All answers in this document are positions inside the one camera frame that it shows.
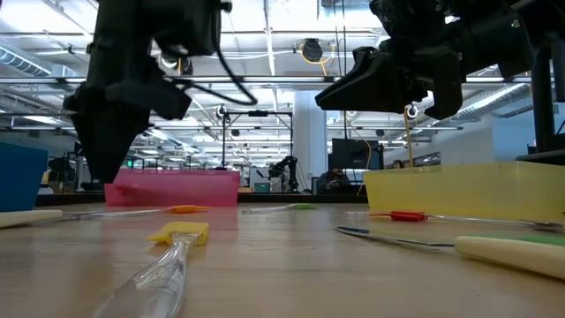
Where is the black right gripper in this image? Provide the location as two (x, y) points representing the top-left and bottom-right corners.
(314, 36), (465, 122)

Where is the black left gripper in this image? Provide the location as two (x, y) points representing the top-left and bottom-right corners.
(63, 65), (194, 186)

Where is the pink plastic bin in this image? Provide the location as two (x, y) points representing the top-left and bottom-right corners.
(103, 168), (242, 208)

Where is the blue plastic bin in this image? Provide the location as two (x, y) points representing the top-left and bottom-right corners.
(0, 141), (49, 214)

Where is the orange-handled utensil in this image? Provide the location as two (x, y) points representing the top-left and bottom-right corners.
(65, 203), (211, 221)

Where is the yellow spatula clear handle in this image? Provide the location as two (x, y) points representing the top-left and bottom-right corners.
(91, 221), (211, 318)

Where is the cream-handled table knife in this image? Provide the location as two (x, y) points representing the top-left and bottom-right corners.
(0, 208), (133, 231)
(335, 226), (565, 282)

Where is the yellow plastic bin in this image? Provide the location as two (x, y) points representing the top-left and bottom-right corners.
(364, 161), (565, 224)

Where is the red-handled utensil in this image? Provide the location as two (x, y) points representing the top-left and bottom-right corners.
(368, 210), (565, 234)

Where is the green spatula clear handle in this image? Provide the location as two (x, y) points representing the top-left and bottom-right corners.
(240, 202), (319, 216)
(474, 232), (565, 248)

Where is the black background monitor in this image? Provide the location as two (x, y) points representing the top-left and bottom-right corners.
(330, 138), (385, 171)

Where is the white building column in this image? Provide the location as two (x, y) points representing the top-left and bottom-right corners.
(292, 90), (328, 196)

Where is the ceiling light strip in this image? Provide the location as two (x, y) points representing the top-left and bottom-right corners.
(0, 75), (533, 86)

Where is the ceiling cable reel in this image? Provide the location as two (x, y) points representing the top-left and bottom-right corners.
(301, 38), (324, 64)

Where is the yellow hanging power cable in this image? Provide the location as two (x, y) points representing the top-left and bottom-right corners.
(402, 105), (416, 170)

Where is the background black rig frame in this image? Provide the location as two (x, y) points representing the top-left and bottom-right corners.
(222, 110), (295, 170)

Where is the ceiling air duct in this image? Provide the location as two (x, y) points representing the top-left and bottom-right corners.
(0, 43), (80, 92)

